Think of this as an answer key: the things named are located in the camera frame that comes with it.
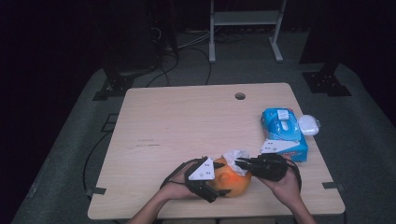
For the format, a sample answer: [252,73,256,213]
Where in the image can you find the person's left hand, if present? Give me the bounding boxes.
[158,161,200,202]

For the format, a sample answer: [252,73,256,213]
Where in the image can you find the left hand-held gripper black cable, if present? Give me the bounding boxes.
[159,157,206,189]

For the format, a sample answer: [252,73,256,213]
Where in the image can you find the person's right hand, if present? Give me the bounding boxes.
[259,155,302,209]

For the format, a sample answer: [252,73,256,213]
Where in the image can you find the white metal stand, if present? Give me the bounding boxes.
[208,0,288,64]

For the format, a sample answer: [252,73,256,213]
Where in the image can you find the thin black table cable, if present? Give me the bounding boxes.
[82,132,111,192]

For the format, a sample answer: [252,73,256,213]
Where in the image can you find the white wet wipe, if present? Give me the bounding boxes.
[222,148,251,177]

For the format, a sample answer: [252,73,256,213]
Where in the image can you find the black floor cable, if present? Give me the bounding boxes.
[185,46,213,86]
[146,50,180,88]

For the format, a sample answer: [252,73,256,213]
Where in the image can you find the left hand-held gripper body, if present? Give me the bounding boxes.
[183,157,220,203]

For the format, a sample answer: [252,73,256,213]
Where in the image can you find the orange plush toy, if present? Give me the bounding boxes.
[208,156,252,199]

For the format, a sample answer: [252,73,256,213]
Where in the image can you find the blue wet wipe pack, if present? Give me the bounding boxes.
[261,107,309,163]

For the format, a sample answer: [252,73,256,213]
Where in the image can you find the right hand-held gripper black cable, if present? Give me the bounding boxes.
[284,158,303,192]

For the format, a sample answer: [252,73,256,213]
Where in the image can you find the black stand base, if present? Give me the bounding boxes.
[92,66,157,102]
[302,60,353,97]

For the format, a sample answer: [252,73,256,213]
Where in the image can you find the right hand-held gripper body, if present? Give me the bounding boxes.
[250,139,301,182]

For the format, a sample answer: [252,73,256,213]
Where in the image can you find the white floor cables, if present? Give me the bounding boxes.
[177,29,213,50]

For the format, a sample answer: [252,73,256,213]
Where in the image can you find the white round lid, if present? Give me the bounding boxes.
[297,114,321,137]

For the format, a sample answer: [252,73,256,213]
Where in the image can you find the black tape strip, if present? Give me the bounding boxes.
[85,187,107,197]
[321,181,346,191]

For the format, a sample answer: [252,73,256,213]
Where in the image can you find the hand-held gripper black cable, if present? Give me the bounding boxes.
[159,157,206,189]
[284,158,303,192]

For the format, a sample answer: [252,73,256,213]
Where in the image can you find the black floor tape outline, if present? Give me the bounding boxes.
[101,113,120,133]

